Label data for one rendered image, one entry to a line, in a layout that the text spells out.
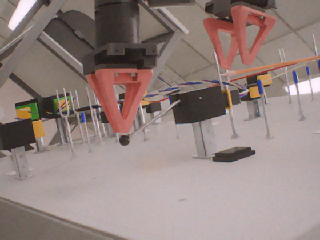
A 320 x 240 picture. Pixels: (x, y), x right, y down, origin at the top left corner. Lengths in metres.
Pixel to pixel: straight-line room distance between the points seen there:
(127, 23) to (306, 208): 0.32
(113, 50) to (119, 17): 0.05
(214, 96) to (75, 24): 1.13
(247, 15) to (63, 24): 1.12
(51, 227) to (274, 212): 0.21
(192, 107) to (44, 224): 0.25
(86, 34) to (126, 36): 1.15
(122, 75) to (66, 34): 1.12
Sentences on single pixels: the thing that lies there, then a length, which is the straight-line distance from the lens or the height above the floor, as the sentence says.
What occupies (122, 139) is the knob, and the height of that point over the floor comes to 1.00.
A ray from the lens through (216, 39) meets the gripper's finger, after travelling 0.68.
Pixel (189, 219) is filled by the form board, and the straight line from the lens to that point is 0.36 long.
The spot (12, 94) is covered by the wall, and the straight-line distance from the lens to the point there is 8.17.
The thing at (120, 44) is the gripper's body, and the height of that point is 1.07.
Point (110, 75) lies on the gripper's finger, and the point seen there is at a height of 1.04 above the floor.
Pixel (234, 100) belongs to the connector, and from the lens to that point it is 0.63.
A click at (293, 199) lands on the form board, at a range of 0.35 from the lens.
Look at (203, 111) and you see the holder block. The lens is 0.60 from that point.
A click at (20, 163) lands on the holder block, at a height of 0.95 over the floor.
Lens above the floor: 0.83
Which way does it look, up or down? 22 degrees up
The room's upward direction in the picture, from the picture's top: 30 degrees clockwise
